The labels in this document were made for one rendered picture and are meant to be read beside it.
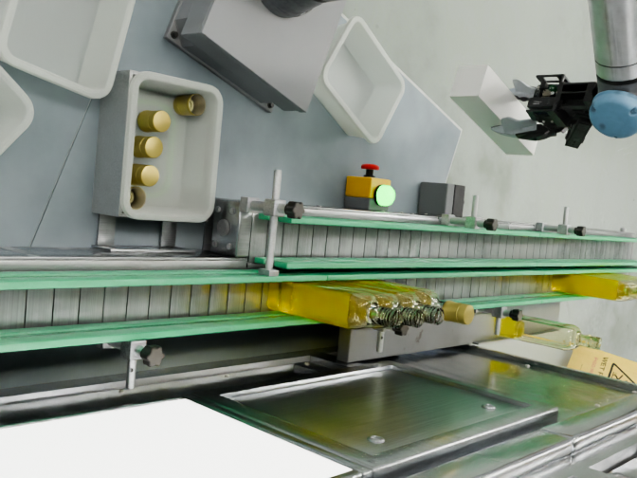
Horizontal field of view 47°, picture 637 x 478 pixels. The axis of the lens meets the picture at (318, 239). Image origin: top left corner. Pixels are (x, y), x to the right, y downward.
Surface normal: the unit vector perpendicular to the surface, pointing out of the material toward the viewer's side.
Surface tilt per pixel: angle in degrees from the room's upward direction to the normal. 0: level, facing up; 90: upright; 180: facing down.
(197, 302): 0
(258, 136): 0
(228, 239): 90
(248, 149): 0
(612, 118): 90
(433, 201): 90
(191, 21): 90
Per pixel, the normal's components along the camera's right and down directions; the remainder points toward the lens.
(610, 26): -0.49, 0.68
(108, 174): -0.68, -0.02
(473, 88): -0.61, -0.35
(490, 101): 0.73, 0.11
